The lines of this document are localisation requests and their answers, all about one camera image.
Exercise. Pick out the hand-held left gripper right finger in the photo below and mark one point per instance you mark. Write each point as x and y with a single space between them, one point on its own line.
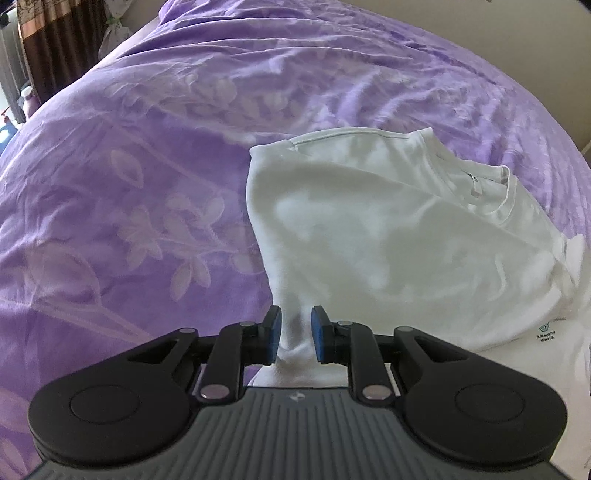
317 334

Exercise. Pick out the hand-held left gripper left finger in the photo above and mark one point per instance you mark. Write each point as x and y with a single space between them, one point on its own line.
274 336

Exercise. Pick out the white printed t-shirt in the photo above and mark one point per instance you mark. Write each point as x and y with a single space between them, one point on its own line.
369 240

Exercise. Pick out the purple floral bed sheet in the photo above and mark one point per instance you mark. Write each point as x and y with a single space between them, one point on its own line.
115 207

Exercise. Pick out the white cloth with green logo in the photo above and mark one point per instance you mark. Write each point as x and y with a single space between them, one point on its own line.
545 369

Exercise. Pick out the pink bottle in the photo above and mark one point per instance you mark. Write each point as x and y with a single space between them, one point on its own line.
28 101

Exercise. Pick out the white plastic bag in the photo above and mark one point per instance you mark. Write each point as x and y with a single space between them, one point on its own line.
114 23

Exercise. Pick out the brown curtain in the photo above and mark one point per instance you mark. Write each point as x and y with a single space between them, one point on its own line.
60 41

